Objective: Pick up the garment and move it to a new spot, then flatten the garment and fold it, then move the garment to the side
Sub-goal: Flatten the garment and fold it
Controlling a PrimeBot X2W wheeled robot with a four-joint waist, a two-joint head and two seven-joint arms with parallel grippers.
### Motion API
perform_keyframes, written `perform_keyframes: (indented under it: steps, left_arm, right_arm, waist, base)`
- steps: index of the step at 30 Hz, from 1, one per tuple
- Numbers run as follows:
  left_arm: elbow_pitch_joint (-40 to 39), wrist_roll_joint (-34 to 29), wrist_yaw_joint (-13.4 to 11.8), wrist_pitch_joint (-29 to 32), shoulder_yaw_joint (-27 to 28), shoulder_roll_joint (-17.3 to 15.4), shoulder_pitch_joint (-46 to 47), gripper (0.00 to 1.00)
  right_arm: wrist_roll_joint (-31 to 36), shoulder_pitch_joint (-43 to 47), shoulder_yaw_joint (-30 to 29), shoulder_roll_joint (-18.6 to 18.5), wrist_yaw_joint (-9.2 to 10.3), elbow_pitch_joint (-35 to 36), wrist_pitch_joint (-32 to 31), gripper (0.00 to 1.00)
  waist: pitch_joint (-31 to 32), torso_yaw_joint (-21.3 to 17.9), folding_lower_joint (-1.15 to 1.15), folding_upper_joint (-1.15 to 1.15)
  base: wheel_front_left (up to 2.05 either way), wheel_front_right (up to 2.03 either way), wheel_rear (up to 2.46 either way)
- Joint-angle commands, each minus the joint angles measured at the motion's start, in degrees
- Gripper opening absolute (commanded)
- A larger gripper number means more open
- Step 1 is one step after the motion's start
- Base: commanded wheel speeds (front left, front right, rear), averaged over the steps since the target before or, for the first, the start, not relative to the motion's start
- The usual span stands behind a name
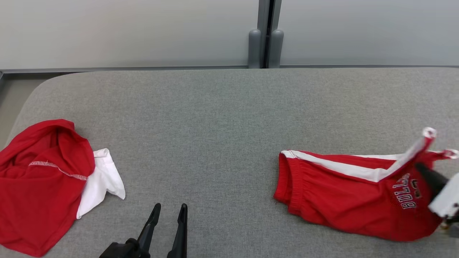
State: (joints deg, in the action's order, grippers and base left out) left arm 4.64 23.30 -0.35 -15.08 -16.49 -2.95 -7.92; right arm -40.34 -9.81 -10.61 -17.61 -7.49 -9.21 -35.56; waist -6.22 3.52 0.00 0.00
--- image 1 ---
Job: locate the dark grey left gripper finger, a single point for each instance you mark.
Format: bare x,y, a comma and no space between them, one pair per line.
148,229
181,236

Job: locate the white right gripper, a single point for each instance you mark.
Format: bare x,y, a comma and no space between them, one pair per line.
448,200

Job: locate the red Bulls shorts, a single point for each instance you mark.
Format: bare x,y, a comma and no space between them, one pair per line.
340,193

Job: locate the red basketball jersey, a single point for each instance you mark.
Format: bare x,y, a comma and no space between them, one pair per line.
39,186

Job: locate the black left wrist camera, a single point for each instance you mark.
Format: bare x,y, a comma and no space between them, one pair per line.
118,251

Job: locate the grey rounded post foot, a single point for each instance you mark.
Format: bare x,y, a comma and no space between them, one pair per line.
276,50
254,50

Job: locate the grey metal partition post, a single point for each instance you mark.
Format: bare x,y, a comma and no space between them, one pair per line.
269,21

